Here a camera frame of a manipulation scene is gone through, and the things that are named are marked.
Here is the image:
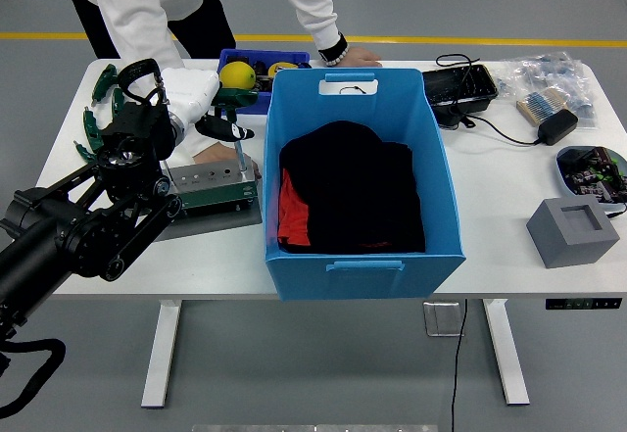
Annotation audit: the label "person's right hand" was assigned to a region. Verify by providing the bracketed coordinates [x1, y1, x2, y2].
[193, 140, 263, 181]

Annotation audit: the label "person's left hand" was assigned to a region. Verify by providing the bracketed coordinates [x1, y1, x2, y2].
[337, 45, 384, 69]

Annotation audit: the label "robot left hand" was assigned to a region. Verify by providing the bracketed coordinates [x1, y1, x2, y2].
[160, 67, 256, 143]

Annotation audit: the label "green grey SATA tool stand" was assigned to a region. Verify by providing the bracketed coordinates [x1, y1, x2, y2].
[156, 158, 264, 242]

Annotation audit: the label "large green T-handle hex key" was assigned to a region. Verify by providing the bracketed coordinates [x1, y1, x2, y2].
[210, 87, 260, 177]

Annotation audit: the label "blue folding storage box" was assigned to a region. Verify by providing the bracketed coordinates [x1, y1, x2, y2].
[263, 68, 467, 302]

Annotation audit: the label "grey cube box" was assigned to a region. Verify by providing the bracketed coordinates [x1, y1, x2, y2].
[526, 195, 621, 270]

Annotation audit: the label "black wrist watch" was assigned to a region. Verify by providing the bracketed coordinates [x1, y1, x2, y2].
[317, 32, 350, 64]

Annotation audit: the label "yellow lemon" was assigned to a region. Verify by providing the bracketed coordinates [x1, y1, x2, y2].
[218, 61, 258, 91]

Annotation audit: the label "yellow tape measure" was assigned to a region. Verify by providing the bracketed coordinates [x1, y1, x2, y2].
[267, 61, 301, 78]

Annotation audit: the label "small blue plastic bin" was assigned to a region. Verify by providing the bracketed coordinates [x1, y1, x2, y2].
[216, 48, 312, 118]

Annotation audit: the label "red cloth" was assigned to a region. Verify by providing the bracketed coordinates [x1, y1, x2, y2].
[277, 167, 313, 247]

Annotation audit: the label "black plastic tray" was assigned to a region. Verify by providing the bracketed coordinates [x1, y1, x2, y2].
[421, 64, 500, 128]

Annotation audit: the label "black cloth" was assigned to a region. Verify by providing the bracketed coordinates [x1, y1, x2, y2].
[278, 120, 426, 256]

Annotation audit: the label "resistor tape strip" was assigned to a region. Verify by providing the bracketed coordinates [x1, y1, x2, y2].
[515, 86, 569, 124]

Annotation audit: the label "clear plastic parts bags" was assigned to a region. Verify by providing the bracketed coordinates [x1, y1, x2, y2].
[497, 51, 600, 129]

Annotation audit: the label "white table leg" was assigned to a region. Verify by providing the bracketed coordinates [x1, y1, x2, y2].
[482, 298, 531, 407]
[140, 299, 182, 409]

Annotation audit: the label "black power adapter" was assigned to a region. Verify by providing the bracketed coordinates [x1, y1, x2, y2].
[537, 108, 580, 147]

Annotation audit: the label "pale blue dish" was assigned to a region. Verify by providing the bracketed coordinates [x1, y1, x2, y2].
[555, 145, 627, 216]

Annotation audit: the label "electronic parts pile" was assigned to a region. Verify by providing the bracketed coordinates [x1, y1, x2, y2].
[559, 146, 627, 204]

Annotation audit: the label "metal floor outlet plate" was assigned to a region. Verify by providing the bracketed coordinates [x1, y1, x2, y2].
[423, 301, 465, 338]

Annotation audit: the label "black table control panel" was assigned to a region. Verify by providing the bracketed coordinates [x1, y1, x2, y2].
[545, 297, 623, 312]

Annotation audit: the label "white bead bracelet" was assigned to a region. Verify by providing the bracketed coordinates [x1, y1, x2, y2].
[323, 44, 352, 68]

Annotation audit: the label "black adapter cable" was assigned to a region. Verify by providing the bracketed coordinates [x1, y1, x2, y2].
[435, 53, 543, 147]

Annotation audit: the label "black floor cable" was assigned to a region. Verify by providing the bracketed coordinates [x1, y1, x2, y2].
[449, 299, 469, 432]

